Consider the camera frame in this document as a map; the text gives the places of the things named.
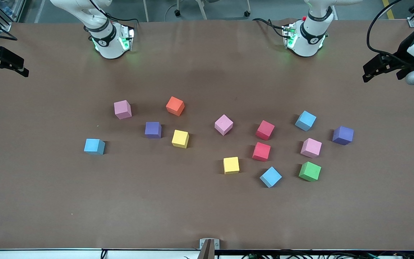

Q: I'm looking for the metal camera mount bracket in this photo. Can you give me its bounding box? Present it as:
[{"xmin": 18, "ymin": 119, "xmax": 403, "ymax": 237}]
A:
[{"xmin": 199, "ymin": 238, "xmax": 220, "ymax": 259}]

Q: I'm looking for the black arm base cable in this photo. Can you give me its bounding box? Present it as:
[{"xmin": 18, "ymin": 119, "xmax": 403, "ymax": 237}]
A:
[{"xmin": 253, "ymin": 17, "xmax": 288, "ymax": 38}]

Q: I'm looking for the black cable bundle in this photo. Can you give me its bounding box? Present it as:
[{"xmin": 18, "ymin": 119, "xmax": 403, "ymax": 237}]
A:
[{"xmin": 241, "ymin": 249, "xmax": 414, "ymax": 259}]

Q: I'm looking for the orange foam cube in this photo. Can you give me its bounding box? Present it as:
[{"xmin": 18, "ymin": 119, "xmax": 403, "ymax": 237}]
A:
[{"xmin": 166, "ymin": 96, "xmax": 185, "ymax": 117}]

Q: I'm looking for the brown table cover mat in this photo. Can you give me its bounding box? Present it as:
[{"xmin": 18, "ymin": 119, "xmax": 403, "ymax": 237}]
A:
[{"xmin": 0, "ymin": 19, "xmax": 414, "ymax": 250}]

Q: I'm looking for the red foam cube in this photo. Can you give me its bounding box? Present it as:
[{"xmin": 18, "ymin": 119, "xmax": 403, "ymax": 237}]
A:
[
  {"xmin": 252, "ymin": 142, "xmax": 271, "ymax": 162},
  {"xmin": 256, "ymin": 120, "xmax": 275, "ymax": 141}
]

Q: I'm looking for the pink foam cube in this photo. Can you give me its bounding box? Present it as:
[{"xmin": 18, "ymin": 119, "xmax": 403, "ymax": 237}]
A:
[
  {"xmin": 300, "ymin": 138, "xmax": 322, "ymax": 159},
  {"xmin": 214, "ymin": 114, "xmax": 234, "ymax": 136},
  {"xmin": 114, "ymin": 100, "xmax": 133, "ymax": 120}
]

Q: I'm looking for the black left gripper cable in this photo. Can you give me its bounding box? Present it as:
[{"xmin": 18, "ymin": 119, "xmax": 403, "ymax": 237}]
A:
[{"xmin": 367, "ymin": 0, "xmax": 414, "ymax": 67}]

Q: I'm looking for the purple foam cube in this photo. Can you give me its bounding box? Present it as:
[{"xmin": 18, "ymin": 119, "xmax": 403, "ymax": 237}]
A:
[
  {"xmin": 144, "ymin": 122, "xmax": 162, "ymax": 139},
  {"xmin": 332, "ymin": 126, "xmax": 354, "ymax": 146}
]

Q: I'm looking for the green foam cube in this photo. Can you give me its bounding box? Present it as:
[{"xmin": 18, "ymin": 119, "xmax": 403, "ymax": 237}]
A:
[{"xmin": 298, "ymin": 161, "xmax": 322, "ymax": 182}]

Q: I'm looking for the yellow foam cube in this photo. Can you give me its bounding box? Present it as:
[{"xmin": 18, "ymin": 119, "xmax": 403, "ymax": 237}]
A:
[
  {"xmin": 171, "ymin": 129, "xmax": 190, "ymax": 149},
  {"xmin": 223, "ymin": 156, "xmax": 240, "ymax": 175}
]

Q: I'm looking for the blue foam cube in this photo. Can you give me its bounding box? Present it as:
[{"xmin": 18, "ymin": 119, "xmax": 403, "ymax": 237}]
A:
[
  {"xmin": 84, "ymin": 138, "xmax": 106, "ymax": 155},
  {"xmin": 259, "ymin": 166, "xmax": 282, "ymax": 188},
  {"xmin": 295, "ymin": 110, "xmax": 317, "ymax": 132}
]

